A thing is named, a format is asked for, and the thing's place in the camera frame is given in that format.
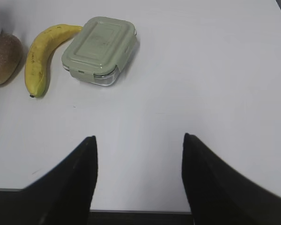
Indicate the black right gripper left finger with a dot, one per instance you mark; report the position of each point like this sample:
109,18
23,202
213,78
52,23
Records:
61,197

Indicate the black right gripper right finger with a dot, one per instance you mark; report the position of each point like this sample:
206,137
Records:
220,195

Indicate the yellow banana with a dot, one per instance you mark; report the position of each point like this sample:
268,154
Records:
35,73

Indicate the green lid glass container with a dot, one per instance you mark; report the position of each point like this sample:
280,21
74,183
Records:
100,51

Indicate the brown bread roll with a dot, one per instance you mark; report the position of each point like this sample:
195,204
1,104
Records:
10,55

